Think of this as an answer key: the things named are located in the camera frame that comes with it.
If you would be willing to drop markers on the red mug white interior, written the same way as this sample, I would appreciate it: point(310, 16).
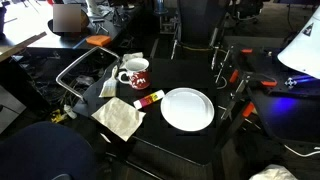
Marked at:
point(135, 73)

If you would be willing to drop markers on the white round plate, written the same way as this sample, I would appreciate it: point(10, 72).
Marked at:
point(187, 109)

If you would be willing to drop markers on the beige folded cloth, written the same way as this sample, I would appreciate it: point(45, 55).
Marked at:
point(119, 117)

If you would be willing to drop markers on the paint brush pale bristles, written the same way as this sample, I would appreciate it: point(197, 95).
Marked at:
point(109, 86)

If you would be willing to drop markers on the black office chair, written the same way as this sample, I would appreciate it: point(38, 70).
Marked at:
point(198, 23)

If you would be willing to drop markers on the orange sponge block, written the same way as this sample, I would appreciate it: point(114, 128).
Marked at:
point(98, 40)

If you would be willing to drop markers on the yellow white plug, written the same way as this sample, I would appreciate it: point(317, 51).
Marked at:
point(58, 115)

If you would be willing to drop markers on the dark blue chair back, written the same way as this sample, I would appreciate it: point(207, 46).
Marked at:
point(47, 151)

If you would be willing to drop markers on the white crumpled bag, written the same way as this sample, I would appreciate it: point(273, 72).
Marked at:
point(273, 172)

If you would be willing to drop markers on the black clamp orange handles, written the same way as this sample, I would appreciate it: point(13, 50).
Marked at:
point(245, 78)

